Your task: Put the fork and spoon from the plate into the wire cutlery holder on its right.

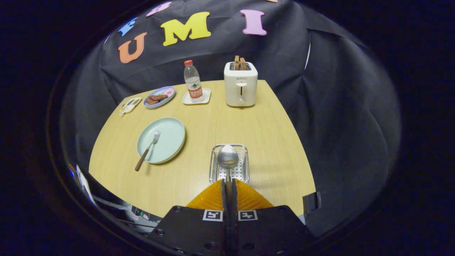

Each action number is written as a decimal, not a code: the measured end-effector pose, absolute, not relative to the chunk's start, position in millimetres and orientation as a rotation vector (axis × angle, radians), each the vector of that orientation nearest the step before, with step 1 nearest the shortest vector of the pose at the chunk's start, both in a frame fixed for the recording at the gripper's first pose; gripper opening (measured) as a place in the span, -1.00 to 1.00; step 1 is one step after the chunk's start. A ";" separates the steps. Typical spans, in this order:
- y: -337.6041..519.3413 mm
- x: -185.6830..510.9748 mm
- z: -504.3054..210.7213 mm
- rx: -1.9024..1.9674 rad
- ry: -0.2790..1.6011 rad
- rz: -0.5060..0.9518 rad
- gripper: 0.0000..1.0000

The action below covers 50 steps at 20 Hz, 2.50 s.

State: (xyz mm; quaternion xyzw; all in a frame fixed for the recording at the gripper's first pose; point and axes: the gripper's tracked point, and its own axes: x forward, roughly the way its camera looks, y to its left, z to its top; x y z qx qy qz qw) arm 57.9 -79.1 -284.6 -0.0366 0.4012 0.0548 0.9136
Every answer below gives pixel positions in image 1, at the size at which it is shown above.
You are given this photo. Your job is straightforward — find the metal fork wooden handle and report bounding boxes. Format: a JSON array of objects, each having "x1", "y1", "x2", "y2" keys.
[{"x1": 134, "y1": 130, "x2": 161, "y2": 172}]

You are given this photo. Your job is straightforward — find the blue plate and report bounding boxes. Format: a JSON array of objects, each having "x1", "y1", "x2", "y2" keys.
[{"x1": 143, "y1": 86, "x2": 176, "y2": 109}]

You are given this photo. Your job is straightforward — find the dark electronic device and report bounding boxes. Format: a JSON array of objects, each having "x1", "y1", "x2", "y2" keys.
[{"x1": 132, "y1": 206, "x2": 160, "y2": 228}]

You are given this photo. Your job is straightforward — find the black backdrop cloth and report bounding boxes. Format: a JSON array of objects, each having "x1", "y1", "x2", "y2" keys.
[{"x1": 60, "y1": 0, "x2": 402, "y2": 237}]

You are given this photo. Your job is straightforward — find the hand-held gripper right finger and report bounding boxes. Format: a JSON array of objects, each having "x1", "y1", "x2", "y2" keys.
[{"x1": 230, "y1": 178, "x2": 316, "y2": 256}]

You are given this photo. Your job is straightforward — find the white toaster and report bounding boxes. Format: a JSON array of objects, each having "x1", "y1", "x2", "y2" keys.
[{"x1": 224, "y1": 61, "x2": 258, "y2": 107}]

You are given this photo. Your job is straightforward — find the black table clamp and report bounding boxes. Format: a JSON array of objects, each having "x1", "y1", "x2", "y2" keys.
[{"x1": 303, "y1": 191, "x2": 322, "y2": 214}]

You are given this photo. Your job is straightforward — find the white square coaster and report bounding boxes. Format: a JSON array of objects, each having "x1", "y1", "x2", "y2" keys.
[{"x1": 182, "y1": 88, "x2": 212, "y2": 105}]

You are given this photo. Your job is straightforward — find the metal spoon wooden handle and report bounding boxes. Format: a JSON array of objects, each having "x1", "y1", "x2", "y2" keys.
[{"x1": 217, "y1": 144, "x2": 239, "y2": 207}]

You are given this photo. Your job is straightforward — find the pale green plate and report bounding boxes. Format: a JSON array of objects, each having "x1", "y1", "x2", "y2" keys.
[{"x1": 136, "y1": 117, "x2": 186, "y2": 165}]

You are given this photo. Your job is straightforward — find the white divided sauce dish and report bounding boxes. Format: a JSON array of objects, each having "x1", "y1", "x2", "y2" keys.
[{"x1": 119, "y1": 97, "x2": 142, "y2": 117}]

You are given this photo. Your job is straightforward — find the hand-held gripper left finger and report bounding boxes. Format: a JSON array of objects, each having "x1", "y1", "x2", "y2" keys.
[{"x1": 147, "y1": 178, "x2": 230, "y2": 256}]

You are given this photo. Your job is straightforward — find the clear water bottle red cap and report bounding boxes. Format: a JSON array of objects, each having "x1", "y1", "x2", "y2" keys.
[{"x1": 183, "y1": 60, "x2": 204, "y2": 103}]

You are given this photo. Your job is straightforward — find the metal wire basket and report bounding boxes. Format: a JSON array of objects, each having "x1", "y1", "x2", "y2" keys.
[{"x1": 209, "y1": 144, "x2": 250, "y2": 185}]

